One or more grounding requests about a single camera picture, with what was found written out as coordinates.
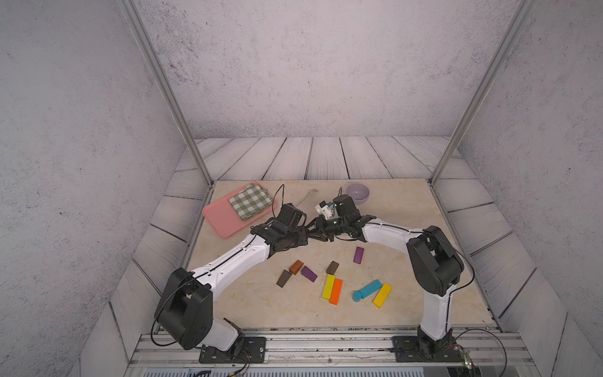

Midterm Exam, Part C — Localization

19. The yellow long block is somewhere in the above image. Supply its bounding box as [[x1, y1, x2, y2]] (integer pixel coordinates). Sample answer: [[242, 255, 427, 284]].
[[322, 274, 336, 300], [372, 284, 393, 308]]

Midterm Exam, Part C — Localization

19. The yellow long block right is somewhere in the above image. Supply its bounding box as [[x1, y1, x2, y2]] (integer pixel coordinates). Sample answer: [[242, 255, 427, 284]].
[[372, 284, 393, 308]]

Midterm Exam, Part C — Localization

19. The pink plastic tray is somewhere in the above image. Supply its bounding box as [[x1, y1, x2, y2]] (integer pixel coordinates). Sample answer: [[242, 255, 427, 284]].
[[202, 182, 272, 239]]

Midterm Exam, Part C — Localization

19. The lilac bowl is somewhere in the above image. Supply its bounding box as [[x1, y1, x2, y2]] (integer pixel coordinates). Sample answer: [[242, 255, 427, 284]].
[[345, 183, 370, 205]]

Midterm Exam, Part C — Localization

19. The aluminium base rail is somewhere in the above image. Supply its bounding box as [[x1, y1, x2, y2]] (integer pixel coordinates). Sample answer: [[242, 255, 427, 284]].
[[127, 328, 539, 376]]

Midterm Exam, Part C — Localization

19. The right aluminium frame post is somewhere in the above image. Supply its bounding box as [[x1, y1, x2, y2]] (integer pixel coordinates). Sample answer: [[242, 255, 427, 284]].
[[428, 0, 535, 187]]

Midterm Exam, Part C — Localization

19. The teal cylinder block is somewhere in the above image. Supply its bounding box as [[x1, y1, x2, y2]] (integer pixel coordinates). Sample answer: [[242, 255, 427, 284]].
[[353, 280, 383, 303]]

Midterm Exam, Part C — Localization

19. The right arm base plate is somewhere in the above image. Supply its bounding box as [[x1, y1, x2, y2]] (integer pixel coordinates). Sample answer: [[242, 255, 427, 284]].
[[390, 336, 465, 363]]

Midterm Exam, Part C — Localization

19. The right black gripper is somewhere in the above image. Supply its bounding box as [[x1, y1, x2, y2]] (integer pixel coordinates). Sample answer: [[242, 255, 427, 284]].
[[305, 214, 349, 243]]

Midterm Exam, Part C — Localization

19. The dark brown block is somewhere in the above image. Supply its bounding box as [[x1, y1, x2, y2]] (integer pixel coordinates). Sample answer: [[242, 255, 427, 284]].
[[276, 270, 292, 287], [327, 261, 339, 275]]

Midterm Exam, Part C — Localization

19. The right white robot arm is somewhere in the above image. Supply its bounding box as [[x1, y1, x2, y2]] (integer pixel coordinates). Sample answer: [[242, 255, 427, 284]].
[[306, 215, 465, 342]]

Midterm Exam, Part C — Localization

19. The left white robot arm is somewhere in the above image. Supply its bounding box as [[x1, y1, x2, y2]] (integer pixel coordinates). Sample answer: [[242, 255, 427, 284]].
[[153, 221, 309, 354]]

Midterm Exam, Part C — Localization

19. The orange brown block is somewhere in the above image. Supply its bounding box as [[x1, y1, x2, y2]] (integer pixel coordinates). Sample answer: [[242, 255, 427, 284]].
[[288, 260, 304, 275]]

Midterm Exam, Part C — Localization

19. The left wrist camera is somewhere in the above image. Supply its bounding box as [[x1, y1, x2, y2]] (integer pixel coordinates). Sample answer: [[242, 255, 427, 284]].
[[276, 203, 307, 229]]

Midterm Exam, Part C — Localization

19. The green checkered cloth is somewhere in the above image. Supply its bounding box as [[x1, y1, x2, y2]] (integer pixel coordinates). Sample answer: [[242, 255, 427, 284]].
[[229, 183, 273, 221]]

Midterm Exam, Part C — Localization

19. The yellow long block left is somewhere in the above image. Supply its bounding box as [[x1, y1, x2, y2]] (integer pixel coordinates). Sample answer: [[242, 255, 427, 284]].
[[322, 274, 336, 300]]

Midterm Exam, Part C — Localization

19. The left aluminium frame post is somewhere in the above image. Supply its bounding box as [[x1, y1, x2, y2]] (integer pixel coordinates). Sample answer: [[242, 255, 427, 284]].
[[118, 0, 214, 186]]

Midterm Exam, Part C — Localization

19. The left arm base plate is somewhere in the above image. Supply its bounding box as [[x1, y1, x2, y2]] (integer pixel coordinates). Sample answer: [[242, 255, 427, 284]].
[[199, 336, 266, 364]]

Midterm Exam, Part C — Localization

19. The orange long block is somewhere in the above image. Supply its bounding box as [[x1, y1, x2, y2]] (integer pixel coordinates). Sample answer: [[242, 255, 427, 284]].
[[329, 278, 343, 306]]

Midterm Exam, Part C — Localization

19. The aluminium frame post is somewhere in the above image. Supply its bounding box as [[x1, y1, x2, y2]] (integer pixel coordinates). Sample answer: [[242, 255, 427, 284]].
[[118, 0, 214, 186], [428, 0, 535, 187]]

